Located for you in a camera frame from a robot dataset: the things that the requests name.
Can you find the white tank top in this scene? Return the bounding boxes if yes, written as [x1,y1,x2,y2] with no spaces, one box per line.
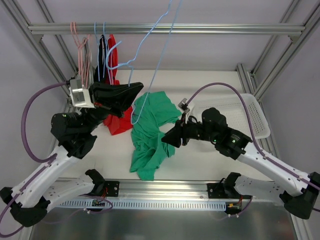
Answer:
[81,34,95,89]

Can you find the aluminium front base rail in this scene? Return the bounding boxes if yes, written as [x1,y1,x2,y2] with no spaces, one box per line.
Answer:
[97,179,223,201]

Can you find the blue hanger with red top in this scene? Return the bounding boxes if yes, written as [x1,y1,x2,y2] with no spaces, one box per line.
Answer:
[103,22,118,85]

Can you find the aluminium frame top rail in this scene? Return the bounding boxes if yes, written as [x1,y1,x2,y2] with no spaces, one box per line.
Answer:
[27,22,306,35]

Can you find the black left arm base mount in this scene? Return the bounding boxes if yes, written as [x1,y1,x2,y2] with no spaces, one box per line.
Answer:
[101,180,120,198]

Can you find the white plastic basket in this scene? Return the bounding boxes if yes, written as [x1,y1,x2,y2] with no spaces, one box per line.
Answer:
[192,93,271,140]

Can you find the white slotted cable duct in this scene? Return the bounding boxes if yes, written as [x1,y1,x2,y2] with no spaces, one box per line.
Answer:
[59,198,227,212]

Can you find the black tank top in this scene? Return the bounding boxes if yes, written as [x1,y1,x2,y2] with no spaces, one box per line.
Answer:
[93,35,109,83]

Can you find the green tank top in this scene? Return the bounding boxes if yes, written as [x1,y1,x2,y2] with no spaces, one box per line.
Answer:
[129,91,181,181]

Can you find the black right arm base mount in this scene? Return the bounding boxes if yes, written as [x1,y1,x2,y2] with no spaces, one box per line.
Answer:
[206,182,227,199]

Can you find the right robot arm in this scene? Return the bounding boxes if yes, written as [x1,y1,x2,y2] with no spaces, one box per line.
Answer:
[161,107,320,220]

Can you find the red tank top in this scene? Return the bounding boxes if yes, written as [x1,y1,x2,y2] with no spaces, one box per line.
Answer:
[103,48,133,136]

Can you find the blue hanger with black top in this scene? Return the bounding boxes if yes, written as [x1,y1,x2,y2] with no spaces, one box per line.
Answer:
[94,22,105,82]

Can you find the pink wire hanger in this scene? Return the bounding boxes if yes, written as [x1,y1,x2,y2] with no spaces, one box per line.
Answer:
[70,22,83,84]

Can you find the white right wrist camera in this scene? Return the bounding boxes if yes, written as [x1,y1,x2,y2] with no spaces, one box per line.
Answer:
[178,98,195,119]

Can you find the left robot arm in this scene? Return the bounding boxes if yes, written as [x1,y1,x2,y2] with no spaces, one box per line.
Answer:
[0,79,144,228]

